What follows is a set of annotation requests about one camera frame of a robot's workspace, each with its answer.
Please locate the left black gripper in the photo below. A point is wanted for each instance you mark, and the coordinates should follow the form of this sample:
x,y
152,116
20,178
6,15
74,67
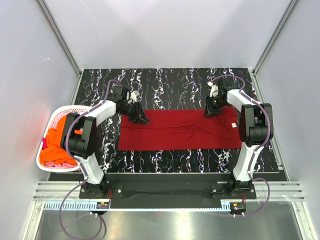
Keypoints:
x,y
140,118

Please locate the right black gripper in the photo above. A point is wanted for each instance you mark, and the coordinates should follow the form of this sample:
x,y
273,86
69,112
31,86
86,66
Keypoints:
x,y
209,111

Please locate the red t-shirt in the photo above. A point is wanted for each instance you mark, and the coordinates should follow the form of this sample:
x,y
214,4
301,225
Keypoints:
x,y
170,130

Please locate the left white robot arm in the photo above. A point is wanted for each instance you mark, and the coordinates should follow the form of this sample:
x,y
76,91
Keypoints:
x,y
79,136

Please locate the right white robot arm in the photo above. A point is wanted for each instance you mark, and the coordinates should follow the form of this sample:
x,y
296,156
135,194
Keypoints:
x,y
255,124

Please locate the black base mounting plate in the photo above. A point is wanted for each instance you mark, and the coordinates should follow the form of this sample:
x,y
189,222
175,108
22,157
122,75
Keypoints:
x,y
217,186

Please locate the white plastic laundry basket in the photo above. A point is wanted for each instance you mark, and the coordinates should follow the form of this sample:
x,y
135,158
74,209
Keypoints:
x,y
54,158

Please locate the orange t-shirt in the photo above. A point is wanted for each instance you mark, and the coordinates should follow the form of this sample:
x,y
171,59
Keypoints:
x,y
52,150

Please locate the magenta garment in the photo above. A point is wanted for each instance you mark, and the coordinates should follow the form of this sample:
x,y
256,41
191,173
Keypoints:
x,y
44,143

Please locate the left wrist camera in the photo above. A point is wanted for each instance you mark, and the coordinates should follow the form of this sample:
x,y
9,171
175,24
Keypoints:
x,y
133,96

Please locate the slotted cable duct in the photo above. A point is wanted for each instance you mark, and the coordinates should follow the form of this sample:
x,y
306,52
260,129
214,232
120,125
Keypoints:
x,y
116,206

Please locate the left aluminium frame post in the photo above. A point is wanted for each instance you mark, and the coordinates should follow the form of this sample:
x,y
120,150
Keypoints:
x,y
44,8

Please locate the aluminium frame post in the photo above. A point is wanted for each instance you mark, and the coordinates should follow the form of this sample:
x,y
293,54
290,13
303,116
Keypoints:
x,y
276,33
44,8

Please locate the right aluminium frame post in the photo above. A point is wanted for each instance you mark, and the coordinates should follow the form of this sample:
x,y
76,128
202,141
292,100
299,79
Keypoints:
x,y
276,33

